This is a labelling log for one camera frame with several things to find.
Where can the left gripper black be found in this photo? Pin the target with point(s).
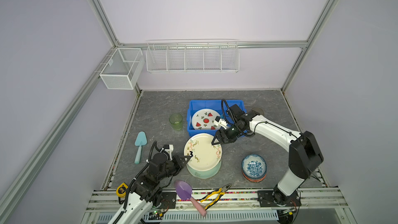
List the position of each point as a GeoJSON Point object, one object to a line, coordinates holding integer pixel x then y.
{"type": "Point", "coordinates": [180, 166]}

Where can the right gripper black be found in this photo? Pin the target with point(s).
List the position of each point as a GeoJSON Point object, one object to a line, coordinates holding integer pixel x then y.
{"type": "Point", "coordinates": [218, 134]}

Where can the cream floral plate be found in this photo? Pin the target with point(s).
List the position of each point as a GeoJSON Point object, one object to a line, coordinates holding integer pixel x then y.
{"type": "Point", "coordinates": [204, 156]}

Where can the watermelon pattern white plate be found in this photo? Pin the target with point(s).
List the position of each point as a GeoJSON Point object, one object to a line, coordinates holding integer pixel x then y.
{"type": "Point", "coordinates": [205, 120]}

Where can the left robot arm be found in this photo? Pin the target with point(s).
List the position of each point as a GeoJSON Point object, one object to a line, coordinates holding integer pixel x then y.
{"type": "Point", "coordinates": [145, 190]}

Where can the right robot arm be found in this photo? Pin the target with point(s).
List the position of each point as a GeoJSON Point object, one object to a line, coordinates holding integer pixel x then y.
{"type": "Point", "coordinates": [304, 152]}

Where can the blue plastic bin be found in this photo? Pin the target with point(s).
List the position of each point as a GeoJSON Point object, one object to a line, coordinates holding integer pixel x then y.
{"type": "Point", "coordinates": [196, 105]}

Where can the mint green plate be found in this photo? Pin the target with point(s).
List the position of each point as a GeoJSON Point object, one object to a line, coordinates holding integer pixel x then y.
{"type": "Point", "coordinates": [203, 172]}

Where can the blue floral ceramic bowl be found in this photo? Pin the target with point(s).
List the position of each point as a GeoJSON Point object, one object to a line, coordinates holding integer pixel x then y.
{"type": "Point", "coordinates": [254, 165]}

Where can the green glass cup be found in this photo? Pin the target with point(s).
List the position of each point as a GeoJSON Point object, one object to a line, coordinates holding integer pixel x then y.
{"type": "Point", "coordinates": [176, 121]}

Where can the teal spatula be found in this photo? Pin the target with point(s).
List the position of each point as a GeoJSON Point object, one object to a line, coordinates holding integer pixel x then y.
{"type": "Point", "coordinates": [141, 140]}

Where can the amber glass cup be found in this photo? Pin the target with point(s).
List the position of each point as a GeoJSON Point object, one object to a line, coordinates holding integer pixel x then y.
{"type": "Point", "coordinates": [258, 110]}

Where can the yellow black pliers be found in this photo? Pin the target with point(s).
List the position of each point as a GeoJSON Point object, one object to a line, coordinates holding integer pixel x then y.
{"type": "Point", "coordinates": [215, 195]}

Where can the red rimmed bowl underneath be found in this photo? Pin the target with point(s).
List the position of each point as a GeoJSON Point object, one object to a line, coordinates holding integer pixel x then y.
{"type": "Point", "coordinates": [253, 179]}

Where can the green circuit board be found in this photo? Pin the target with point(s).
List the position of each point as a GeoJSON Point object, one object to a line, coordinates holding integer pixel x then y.
{"type": "Point", "coordinates": [155, 216]}

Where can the yellow tape measure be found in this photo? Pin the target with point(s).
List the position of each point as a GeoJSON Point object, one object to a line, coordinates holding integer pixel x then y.
{"type": "Point", "coordinates": [121, 190]}

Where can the small white mesh basket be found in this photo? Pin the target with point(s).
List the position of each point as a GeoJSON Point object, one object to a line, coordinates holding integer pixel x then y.
{"type": "Point", "coordinates": [123, 68]}

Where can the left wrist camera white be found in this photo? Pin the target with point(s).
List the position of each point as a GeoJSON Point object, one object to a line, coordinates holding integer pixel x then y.
{"type": "Point", "coordinates": [169, 150]}

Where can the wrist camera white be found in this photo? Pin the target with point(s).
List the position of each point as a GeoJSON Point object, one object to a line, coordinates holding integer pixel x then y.
{"type": "Point", "coordinates": [219, 123]}
{"type": "Point", "coordinates": [169, 150]}

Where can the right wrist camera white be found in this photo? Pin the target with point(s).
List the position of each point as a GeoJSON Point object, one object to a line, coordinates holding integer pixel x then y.
{"type": "Point", "coordinates": [219, 123]}

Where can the purple scoop pink handle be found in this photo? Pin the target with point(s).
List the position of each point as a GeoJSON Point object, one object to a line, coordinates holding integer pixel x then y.
{"type": "Point", "coordinates": [184, 191]}

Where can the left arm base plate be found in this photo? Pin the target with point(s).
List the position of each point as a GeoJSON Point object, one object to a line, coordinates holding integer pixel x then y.
{"type": "Point", "coordinates": [166, 200]}

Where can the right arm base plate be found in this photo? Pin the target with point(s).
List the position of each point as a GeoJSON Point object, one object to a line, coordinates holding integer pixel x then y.
{"type": "Point", "coordinates": [271, 198]}

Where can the long white wire basket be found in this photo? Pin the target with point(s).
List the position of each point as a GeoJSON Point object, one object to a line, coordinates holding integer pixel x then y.
{"type": "Point", "coordinates": [193, 56]}

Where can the white vented cable duct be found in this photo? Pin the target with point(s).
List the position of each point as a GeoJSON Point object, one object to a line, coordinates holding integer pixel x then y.
{"type": "Point", "coordinates": [212, 217]}

